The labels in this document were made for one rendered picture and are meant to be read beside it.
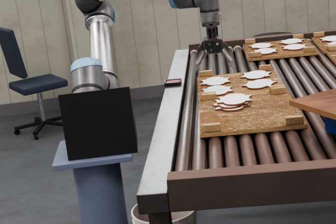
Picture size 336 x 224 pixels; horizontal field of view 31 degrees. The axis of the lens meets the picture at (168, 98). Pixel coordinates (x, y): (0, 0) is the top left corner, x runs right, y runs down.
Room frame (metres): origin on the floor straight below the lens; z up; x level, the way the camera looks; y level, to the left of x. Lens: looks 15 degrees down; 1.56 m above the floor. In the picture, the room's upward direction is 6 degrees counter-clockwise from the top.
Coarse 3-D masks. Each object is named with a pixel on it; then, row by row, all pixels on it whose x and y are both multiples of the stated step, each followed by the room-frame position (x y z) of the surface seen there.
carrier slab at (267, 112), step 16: (256, 96) 2.27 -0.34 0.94; (272, 96) 2.25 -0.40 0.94; (288, 96) 2.22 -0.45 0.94; (208, 112) 2.13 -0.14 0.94; (224, 112) 2.11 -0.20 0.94; (240, 112) 2.08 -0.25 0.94; (256, 112) 2.06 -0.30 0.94; (272, 112) 2.04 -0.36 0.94; (288, 112) 2.02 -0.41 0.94; (224, 128) 1.92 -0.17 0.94; (240, 128) 1.90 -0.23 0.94; (256, 128) 1.89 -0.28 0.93; (272, 128) 1.89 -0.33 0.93; (288, 128) 1.88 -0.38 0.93
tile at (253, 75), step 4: (248, 72) 2.66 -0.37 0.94; (252, 72) 2.65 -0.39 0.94; (256, 72) 2.64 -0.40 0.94; (260, 72) 2.63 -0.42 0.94; (264, 72) 2.62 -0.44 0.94; (268, 72) 2.61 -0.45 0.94; (244, 76) 2.59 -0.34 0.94; (248, 76) 2.58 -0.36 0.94; (252, 76) 2.57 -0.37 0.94; (256, 76) 2.56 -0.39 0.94; (260, 76) 2.56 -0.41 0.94; (264, 76) 2.56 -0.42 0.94; (268, 76) 2.56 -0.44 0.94
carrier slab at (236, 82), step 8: (240, 72) 2.71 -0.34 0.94; (272, 72) 2.64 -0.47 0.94; (232, 80) 2.58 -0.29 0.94; (240, 80) 2.56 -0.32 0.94; (248, 80) 2.54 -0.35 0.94; (272, 80) 2.50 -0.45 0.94; (280, 80) 2.48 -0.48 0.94; (200, 88) 2.50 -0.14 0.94; (232, 88) 2.44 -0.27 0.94; (240, 88) 2.42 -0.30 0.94; (264, 88) 2.38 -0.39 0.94; (200, 96) 2.37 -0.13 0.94
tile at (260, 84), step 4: (256, 80) 2.49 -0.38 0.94; (260, 80) 2.49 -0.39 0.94; (264, 80) 2.48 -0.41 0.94; (268, 80) 2.47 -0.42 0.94; (244, 84) 2.45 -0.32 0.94; (248, 84) 2.44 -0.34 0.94; (252, 84) 2.43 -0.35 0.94; (256, 84) 2.43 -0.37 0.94; (260, 84) 2.42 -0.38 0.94; (264, 84) 2.41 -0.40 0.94; (268, 84) 2.40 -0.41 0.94; (248, 88) 2.40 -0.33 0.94; (252, 88) 2.38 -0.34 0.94; (256, 88) 2.38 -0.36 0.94; (260, 88) 2.38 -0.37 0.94
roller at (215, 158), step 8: (208, 56) 3.28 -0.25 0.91; (208, 64) 3.07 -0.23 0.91; (216, 136) 1.90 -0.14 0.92; (208, 144) 1.87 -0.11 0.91; (216, 144) 1.82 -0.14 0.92; (208, 152) 1.80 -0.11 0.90; (216, 152) 1.75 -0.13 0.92; (208, 160) 1.73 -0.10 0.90; (216, 160) 1.68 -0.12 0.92; (208, 168) 1.67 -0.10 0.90
